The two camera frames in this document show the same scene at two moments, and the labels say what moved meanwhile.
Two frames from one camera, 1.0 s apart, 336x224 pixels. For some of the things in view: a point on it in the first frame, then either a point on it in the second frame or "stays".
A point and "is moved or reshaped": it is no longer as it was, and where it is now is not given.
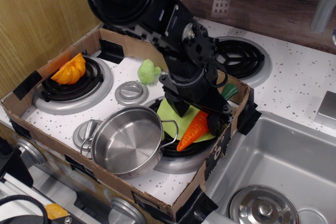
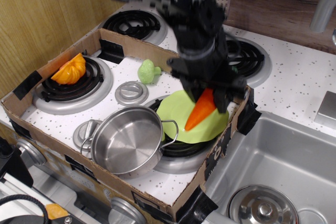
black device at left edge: x=12 y=165 stays
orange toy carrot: x=198 y=128 is moved or reshaped
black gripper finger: x=179 y=105 → x=193 y=87
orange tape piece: x=54 y=211 stays
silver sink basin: x=289 y=156 stays
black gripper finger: x=216 y=120 → x=223 y=97
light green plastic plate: x=175 y=126 stays
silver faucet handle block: x=326 y=115 stays
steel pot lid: x=260 y=204 stays
